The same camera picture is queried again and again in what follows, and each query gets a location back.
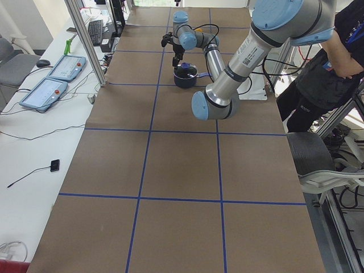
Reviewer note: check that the grey office chair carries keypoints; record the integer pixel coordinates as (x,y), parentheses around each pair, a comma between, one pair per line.
(318,172)

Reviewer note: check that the aluminium frame post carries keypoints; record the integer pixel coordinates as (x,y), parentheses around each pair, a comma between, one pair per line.
(85,40)

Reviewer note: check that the grey chair at left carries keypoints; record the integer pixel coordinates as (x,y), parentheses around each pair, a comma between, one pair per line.
(14,69)

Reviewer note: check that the black keyboard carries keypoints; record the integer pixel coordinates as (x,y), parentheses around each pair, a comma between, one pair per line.
(95,31)

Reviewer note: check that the lower blue teach pendant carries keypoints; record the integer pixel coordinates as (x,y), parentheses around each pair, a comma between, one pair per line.
(44,94)

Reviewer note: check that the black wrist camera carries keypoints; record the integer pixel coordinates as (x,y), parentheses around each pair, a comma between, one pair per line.
(167,39)

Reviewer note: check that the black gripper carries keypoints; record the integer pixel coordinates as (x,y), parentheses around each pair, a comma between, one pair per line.
(178,50)

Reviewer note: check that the upper blue teach pendant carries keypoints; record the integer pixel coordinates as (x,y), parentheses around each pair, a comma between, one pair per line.
(67,68)

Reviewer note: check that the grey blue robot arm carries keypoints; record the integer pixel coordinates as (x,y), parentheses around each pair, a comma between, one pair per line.
(273,23)

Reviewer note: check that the blue saucepan with long handle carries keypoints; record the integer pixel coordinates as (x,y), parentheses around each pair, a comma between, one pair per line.
(188,83)

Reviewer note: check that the glass lid with blue knob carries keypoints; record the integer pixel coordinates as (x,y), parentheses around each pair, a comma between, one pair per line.
(185,70)

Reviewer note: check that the black computer mouse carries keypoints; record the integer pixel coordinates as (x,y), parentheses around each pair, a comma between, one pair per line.
(43,63)

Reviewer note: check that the blue teach pendant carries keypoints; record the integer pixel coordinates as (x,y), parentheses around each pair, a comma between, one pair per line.
(67,68)
(44,94)

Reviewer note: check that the small black square sensor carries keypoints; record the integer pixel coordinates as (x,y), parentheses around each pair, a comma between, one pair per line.
(55,165)

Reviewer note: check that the person in black clothes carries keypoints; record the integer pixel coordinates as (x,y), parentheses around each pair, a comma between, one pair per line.
(331,77)

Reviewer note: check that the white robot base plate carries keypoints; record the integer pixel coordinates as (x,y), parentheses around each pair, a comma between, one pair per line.
(253,88)

